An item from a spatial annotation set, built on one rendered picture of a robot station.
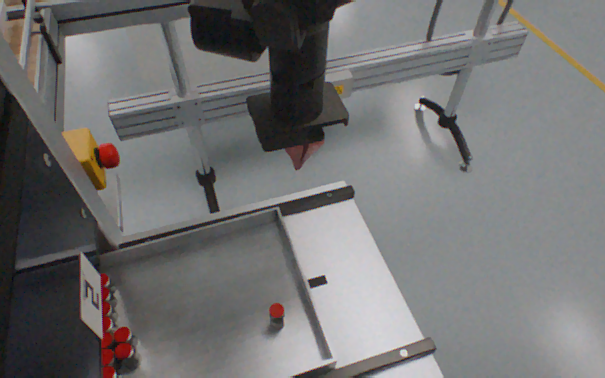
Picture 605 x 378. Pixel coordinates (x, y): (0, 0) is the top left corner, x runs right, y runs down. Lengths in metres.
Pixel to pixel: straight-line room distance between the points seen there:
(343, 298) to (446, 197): 1.37
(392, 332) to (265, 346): 0.18
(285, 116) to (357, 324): 0.34
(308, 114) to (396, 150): 1.67
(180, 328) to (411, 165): 1.58
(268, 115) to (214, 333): 0.33
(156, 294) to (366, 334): 0.32
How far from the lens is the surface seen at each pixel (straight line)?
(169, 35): 1.40
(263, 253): 0.70
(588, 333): 1.88
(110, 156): 0.71
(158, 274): 0.71
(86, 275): 0.56
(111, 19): 1.33
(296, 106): 0.44
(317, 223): 0.73
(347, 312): 0.66
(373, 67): 1.68
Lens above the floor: 1.48
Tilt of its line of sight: 52 degrees down
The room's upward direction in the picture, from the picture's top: straight up
